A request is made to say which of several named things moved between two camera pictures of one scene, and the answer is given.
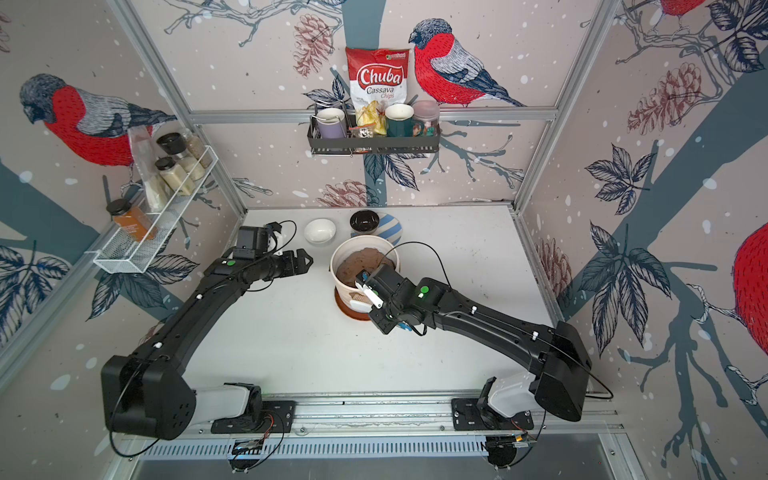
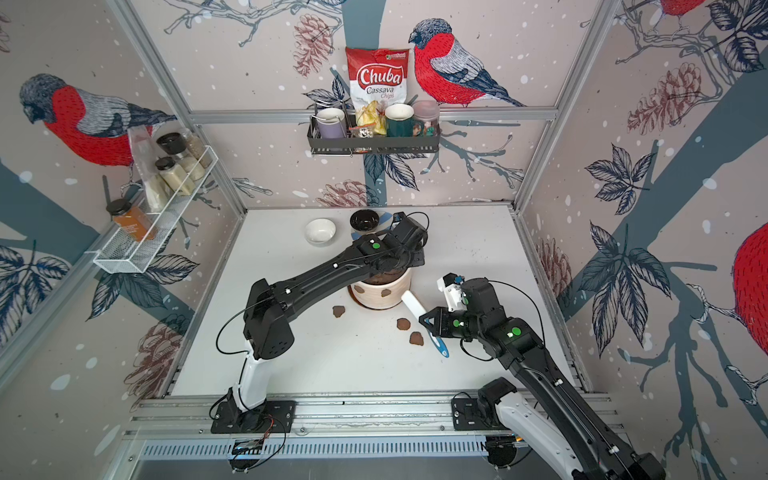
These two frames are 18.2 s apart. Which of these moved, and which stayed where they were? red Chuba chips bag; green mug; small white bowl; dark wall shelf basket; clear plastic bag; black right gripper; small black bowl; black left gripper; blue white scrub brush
Moved: black left gripper; black right gripper; blue white scrub brush
Stayed: red Chuba chips bag; green mug; small white bowl; small black bowl; clear plastic bag; dark wall shelf basket
